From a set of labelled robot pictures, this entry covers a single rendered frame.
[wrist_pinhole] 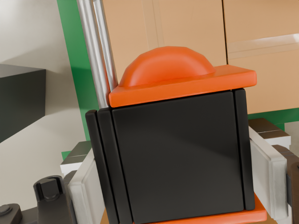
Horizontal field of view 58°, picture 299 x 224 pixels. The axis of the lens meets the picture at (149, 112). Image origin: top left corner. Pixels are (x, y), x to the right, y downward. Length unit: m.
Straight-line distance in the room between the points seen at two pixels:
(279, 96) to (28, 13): 1.18
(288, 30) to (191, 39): 0.28
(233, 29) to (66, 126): 1.01
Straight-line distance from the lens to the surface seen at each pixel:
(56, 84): 1.48
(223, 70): 0.16
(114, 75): 0.17
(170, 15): 0.83
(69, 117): 1.49
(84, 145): 1.02
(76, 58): 1.43
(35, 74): 1.38
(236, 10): 0.87
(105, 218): 0.68
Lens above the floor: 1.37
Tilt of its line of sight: 76 degrees down
